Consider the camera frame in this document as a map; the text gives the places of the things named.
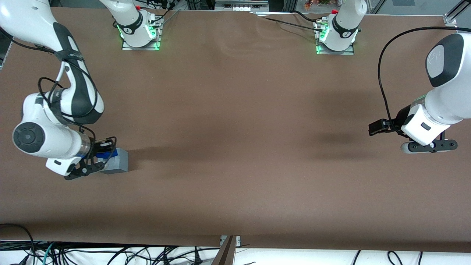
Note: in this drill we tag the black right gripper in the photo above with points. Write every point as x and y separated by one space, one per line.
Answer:
96 148

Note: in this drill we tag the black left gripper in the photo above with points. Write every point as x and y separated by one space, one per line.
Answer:
402 118

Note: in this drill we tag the blue plastic part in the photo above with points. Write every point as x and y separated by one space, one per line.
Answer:
110 152

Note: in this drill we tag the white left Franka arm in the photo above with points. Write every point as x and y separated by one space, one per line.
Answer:
441 103

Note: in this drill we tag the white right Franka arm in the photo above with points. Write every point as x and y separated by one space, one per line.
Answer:
36 22

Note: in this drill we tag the gray square base block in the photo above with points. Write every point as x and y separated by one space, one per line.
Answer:
119 163

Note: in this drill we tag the brown table cover sheet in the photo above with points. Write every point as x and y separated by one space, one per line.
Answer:
235 129

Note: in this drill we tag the white power strip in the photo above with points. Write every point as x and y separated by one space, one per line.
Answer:
239 7

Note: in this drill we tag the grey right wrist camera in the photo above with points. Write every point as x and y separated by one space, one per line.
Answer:
84 171

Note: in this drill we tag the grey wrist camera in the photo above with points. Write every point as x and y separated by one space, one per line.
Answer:
84 171
428 146

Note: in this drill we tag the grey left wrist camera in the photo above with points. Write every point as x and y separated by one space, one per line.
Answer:
428 146

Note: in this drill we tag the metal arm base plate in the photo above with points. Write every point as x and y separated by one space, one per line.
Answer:
140 47
335 52

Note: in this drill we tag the silver frame corner profile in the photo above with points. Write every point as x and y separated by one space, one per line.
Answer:
452 19

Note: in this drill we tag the aluminium frame post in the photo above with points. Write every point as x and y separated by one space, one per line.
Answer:
224 254

